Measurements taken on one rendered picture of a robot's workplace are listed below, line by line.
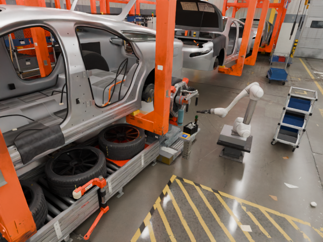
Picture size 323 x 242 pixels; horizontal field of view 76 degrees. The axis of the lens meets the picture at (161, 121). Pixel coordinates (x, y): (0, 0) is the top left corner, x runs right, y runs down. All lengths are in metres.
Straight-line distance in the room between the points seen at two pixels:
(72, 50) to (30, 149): 1.03
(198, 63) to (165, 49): 3.20
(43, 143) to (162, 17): 1.79
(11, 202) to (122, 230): 1.19
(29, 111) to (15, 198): 1.53
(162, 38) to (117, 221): 2.11
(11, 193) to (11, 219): 0.20
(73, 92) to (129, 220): 1.51
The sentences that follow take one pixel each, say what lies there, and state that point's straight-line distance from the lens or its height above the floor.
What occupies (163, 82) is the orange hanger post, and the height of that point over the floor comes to 1.29.
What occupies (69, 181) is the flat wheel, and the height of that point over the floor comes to 0.49.
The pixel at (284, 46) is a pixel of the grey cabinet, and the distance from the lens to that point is 14.46.
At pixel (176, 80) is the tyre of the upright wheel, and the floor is 1.16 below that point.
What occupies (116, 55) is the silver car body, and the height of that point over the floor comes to 1.15.
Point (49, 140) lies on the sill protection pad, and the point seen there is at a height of 0.90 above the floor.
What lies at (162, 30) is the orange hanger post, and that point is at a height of 1.89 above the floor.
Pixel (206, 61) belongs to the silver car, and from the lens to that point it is 5.74.
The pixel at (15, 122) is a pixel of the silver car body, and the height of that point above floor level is 0.85.
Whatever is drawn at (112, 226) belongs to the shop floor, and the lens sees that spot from 2.56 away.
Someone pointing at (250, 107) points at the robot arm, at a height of 0.95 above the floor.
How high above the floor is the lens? 2.05
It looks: 27 degrees down
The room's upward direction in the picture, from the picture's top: 3 degrees clockwise
